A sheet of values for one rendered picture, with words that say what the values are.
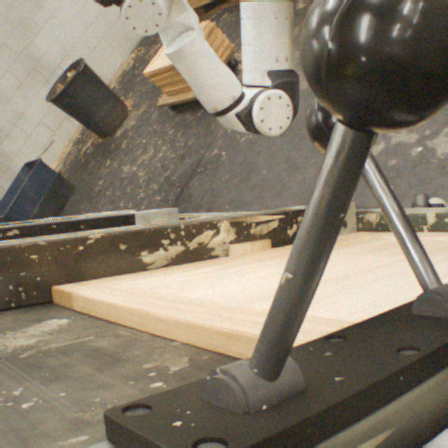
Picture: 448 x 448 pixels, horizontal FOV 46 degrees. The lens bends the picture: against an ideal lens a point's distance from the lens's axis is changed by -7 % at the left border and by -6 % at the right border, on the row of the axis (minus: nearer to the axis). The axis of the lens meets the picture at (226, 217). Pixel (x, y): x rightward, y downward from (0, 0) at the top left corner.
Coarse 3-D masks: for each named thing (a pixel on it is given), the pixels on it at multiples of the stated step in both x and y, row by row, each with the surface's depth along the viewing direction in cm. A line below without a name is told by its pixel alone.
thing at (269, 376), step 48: (336, 0) 11; (384, 0) 10; (432, 0) 10; (336, 48) 10; (384, 48) 10; (432, 48) 10; (336, 96) 11; (384, 96) 10; (432, 96) 11; (336, 144) 12; (336, 192) 13; (336, 240) 14; (288, 288) 14; (288, 336) 15; (240, 384) 15; (288, 384) 16
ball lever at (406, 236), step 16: (320, 112) 26; (320, 128) 26; (320, 144) 27; (368, 160) 26; (368, 176) 26; (384, 176) 26; (384, 192) 25; (384, 208) 25; (400, 208) 25; (400, 224) 25; (400, 240) 25; (416, 240) 25; (416, 256) 24; (416, 272) 24; (432, 272) 24; (432, 288) 24; (416, 304) 24; (432, 304) 23
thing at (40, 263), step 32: (160, 224) 71; (192, 224) 73; (224, 224) 76; (256, 224) 80; (288, 224) 85; (352, 224) 95; (0, 256) 56; (32, 256) 58; (64, 256) 61; (96, 256) 64; (128, 256) 66; (160, 256) 69; (192, 256) 73; (224, 256) 76; (0, 288) 56; (32, 288) 58
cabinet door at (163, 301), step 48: (384, 240) 82; (432, 240) 77; (96, 288) 57; (144, 288) 57; (192, 288) 55; (240, 288) 53; (336, 288) 49; (384, 288) 47; (192, 336) 40; (240, 336) 36
